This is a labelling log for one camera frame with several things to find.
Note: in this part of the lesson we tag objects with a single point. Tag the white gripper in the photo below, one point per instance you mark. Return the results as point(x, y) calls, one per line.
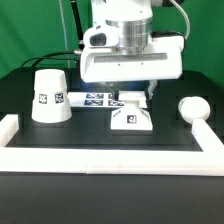
point(160, 60)

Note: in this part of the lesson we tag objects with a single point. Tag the white lamp shade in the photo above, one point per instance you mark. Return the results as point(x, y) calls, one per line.
point(50, 103)

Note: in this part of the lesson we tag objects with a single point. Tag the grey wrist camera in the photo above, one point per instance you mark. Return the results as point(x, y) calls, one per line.
point(101, 36)

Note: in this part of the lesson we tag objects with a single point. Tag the white lamp base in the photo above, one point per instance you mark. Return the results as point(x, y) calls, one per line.
point(132, 115)

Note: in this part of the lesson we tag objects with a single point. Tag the white marker sheet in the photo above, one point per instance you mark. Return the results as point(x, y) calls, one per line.
point(106, 100)

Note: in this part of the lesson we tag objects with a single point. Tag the white lamp bulb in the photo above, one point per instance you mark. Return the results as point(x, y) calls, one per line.
point(194, 107)

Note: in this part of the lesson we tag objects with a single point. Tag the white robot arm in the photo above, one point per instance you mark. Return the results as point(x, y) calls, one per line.
point(122, 46)

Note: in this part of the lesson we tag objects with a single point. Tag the white U-shaped frame barrier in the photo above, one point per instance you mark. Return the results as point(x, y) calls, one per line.
point(44, 160)

